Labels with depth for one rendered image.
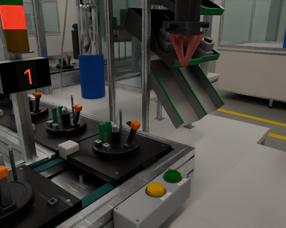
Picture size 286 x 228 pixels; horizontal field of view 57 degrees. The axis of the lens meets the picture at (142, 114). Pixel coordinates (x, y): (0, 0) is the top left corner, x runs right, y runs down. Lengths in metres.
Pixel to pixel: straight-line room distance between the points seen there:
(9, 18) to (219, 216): 0.68
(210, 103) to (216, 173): 0.31
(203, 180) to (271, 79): 3.85
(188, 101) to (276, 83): 3.67
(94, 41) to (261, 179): 1.18
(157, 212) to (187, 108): 0.48
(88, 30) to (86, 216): 1.24
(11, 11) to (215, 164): 0.75
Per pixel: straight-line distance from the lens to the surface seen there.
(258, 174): 0.95
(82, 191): 0.72
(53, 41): 10.28
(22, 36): 0.68
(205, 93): 1.11
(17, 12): 0.68
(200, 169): 0.92
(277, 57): 4.56
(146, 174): 0.69
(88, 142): 0.85
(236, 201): 0.81
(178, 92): 0.99
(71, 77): 2.11
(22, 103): 0.75
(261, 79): 4.67
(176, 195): 0.65
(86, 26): 1.65
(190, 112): 0.97
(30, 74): 0.69
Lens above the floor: 1.33
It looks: 19 degrees down
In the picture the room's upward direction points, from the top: straight up
